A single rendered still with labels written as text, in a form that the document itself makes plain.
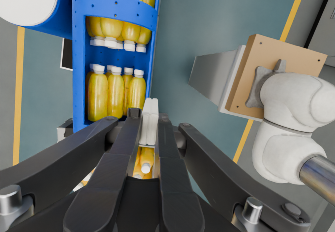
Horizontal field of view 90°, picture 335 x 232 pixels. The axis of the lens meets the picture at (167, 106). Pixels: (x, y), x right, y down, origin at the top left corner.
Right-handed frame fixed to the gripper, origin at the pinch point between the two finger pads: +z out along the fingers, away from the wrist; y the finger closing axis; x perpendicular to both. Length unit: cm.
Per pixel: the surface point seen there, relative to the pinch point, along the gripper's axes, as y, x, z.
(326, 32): 147, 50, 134
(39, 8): -46, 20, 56
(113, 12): -13.4, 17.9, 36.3
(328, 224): 247, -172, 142
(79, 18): -24.0, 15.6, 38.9
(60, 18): -42, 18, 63
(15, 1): -54, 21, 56
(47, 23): -45, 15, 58
